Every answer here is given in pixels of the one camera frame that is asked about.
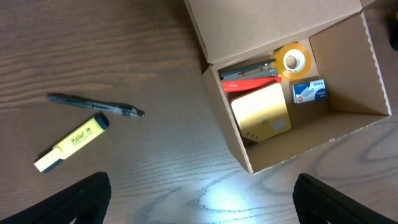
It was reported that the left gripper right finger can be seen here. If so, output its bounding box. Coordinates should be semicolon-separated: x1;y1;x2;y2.
292;173;397;224

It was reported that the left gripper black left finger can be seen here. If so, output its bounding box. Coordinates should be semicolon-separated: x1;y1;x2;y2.
1;172;111;224

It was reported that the yellow highlighter marker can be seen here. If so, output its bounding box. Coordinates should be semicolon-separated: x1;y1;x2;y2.
34;114;109;172

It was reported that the black ballpoint pen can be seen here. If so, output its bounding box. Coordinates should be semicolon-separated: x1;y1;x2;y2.
46;93;146;118

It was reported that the yellow sticky note pad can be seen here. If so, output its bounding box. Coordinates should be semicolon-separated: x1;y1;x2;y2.
231;83;291;142

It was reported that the blue white staples box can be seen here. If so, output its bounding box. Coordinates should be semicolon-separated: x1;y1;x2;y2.
291;79;327;104

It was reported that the yellow tape roll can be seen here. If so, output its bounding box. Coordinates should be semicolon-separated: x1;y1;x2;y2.
274;42;312;80

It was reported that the cardboard box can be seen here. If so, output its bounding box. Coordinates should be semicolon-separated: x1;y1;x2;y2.
185;0;391;174

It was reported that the black correction tape dispenser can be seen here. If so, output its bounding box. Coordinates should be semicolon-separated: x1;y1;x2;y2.
386;11;398;51

